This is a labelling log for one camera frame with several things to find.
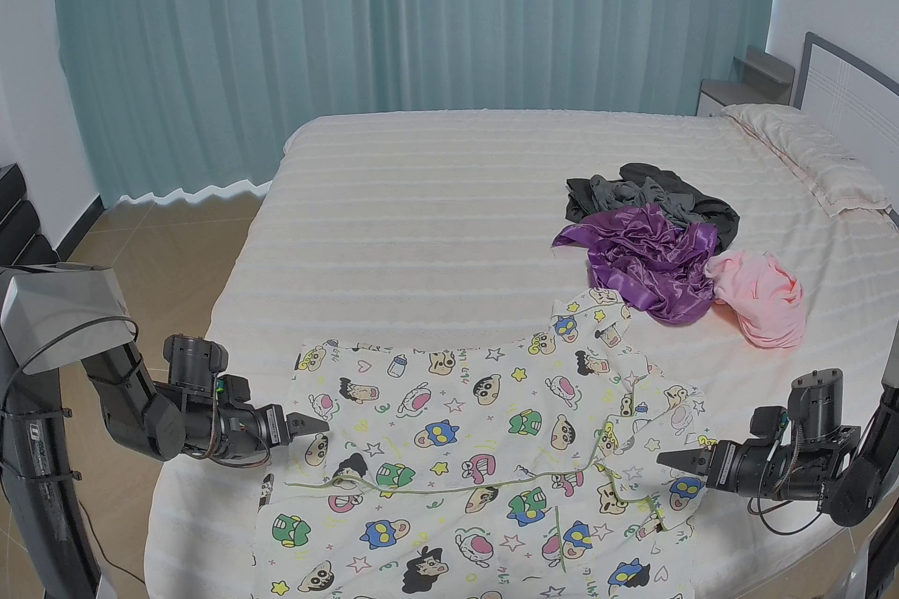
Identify white printed pyjama top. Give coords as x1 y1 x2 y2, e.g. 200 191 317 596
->
251 287 708 599

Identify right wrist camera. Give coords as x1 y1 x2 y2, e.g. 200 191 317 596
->
749 405 790 443

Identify pink garment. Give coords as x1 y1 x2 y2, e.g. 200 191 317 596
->
704 251 806 350

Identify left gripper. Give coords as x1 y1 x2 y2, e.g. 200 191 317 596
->
220 402 332 461

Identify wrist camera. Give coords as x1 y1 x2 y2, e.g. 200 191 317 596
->
749 405 790 443
214 373 252 409

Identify grey white bedside table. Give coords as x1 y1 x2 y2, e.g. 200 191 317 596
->
699 46 798 120

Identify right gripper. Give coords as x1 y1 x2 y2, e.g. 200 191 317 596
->
655 439 789 500

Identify thin black cable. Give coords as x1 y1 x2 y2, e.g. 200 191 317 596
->
0 315 139 422

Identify grey garment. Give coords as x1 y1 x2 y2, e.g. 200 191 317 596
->
589 175 698 229

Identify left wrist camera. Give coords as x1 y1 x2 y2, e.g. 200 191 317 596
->
214 373 252 409

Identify black garment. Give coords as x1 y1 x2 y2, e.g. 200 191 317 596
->
565 162 743 253

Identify cream pillow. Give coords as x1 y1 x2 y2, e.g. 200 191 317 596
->
721 103 893 220

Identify bed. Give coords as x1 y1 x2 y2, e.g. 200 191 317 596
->
142 31 899 599

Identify dark grey chest of drawers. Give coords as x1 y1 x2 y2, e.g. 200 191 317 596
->
0 163 63 269

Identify purple satin garment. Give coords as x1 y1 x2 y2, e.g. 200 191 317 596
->
551 203 719 328

